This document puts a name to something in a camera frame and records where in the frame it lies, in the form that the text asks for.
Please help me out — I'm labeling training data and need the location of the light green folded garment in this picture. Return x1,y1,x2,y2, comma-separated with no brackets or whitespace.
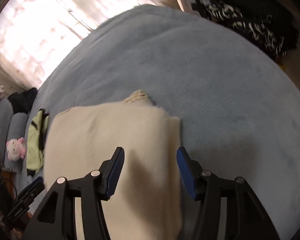
26,108,50,177

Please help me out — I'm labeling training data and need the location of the black white patterned cloth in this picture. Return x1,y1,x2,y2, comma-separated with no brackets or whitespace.
204,2,299,60

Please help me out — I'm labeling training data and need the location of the black fluffy garment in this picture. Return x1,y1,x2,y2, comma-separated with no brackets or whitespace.
8,87,38,114

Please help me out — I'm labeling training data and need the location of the pink white cat plush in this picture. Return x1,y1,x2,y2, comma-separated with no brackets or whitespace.
6,137,26,161

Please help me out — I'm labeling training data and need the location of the cream fluffy sweater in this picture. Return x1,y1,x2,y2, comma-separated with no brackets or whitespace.
43,90,182,239

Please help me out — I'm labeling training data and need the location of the blue pillow upper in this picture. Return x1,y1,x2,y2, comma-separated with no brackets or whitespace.
0,98,13,163

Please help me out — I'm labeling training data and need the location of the blue bed blanket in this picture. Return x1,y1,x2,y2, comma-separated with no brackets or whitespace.
30,5,300,239

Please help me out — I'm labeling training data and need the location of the blue pillow near plush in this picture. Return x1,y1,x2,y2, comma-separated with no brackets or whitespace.
4,113,29,173

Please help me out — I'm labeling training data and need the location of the floral white curtain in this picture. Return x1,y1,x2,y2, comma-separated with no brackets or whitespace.
0,0,179,92

